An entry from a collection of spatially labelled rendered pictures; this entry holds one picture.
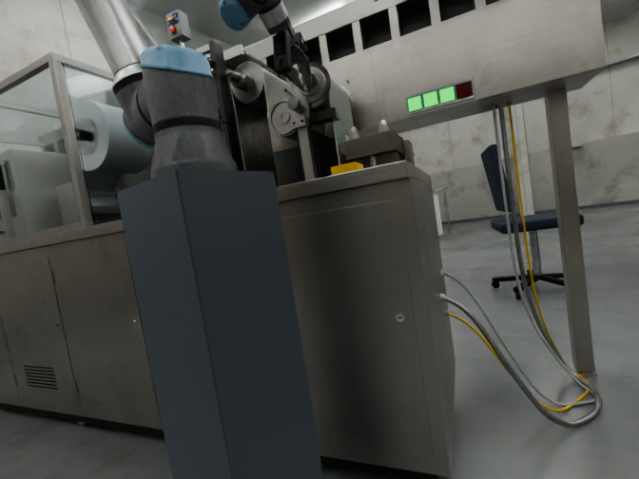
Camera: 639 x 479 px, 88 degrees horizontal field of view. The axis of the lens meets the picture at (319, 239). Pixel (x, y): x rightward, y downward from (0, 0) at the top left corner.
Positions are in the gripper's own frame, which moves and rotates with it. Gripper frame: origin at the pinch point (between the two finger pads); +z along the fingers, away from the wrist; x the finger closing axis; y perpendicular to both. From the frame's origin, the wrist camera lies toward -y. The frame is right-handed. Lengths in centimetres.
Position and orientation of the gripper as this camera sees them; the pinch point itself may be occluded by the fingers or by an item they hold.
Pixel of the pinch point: (305, 87)
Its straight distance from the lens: 120.0
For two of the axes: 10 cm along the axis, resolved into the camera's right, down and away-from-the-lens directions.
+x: -9.1, 1.1, 4.0
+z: 3.9, 5.4, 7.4
